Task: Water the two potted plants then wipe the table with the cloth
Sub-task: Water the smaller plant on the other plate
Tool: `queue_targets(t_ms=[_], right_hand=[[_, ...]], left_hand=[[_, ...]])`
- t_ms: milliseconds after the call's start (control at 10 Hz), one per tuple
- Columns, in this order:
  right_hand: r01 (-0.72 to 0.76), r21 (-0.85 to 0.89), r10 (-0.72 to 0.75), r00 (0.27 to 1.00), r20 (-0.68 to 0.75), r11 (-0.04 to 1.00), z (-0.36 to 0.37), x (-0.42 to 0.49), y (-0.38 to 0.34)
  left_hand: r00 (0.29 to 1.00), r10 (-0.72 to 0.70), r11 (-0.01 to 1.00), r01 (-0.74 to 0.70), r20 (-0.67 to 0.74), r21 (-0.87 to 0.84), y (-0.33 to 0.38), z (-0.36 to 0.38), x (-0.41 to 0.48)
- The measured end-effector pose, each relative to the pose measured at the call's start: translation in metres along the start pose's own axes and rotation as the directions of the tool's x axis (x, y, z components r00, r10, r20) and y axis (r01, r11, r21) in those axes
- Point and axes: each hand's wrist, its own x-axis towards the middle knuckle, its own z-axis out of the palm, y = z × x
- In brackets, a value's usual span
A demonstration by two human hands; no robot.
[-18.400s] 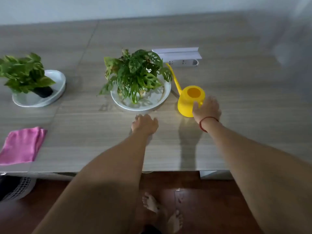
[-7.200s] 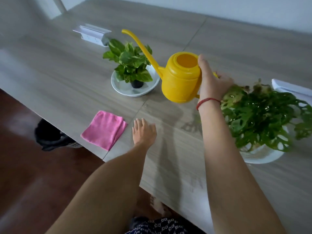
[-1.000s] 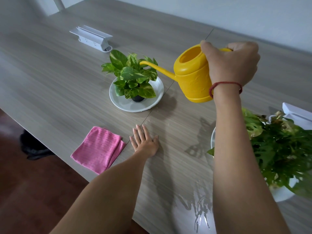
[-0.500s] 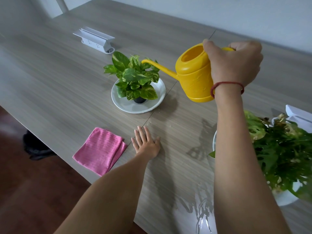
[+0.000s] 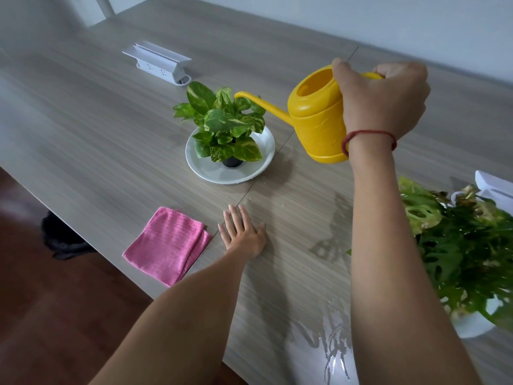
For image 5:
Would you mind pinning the person's left hand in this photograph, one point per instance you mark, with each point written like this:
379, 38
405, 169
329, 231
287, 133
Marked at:
243, 238

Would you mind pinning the person's right hand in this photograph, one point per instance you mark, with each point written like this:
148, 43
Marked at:
380, 102

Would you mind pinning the person's left thumb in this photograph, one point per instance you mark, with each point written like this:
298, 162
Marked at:
261, 229

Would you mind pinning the person's right thumb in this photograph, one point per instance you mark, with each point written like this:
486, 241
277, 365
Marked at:
341, 78

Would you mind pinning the person's left middle finger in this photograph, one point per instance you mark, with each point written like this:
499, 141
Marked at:
233, 216

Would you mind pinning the person's left little finger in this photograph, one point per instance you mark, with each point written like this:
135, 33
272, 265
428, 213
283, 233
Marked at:
221, 231

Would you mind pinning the yellow plastic watering can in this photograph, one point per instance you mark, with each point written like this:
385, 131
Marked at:
316, 116

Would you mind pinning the person's right forearm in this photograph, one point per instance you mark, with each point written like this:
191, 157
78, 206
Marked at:
392, 256

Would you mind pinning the person's left forearm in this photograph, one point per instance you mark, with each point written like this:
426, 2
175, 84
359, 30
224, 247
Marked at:
180, 320

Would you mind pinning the small black plant pot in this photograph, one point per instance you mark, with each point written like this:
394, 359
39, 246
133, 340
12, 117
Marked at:
232, 161

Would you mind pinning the pink folded cloth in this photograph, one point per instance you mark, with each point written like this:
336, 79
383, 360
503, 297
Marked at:
168, 246

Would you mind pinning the white round saucer plate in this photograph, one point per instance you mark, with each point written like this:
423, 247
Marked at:
260, 156

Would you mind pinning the variegated green pothos plant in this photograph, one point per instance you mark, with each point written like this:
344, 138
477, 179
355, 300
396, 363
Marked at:
224, 124

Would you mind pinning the black bag under table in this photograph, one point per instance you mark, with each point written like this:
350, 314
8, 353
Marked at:
64, 238

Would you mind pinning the white desktop power socket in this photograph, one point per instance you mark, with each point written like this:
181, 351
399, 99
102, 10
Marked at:
495, 186
160, 62

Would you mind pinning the green holey-leaf monstera plant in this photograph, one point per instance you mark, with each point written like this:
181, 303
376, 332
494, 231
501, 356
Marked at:
465, 248

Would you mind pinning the white round plant pot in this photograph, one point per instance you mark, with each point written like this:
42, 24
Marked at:
477, 320

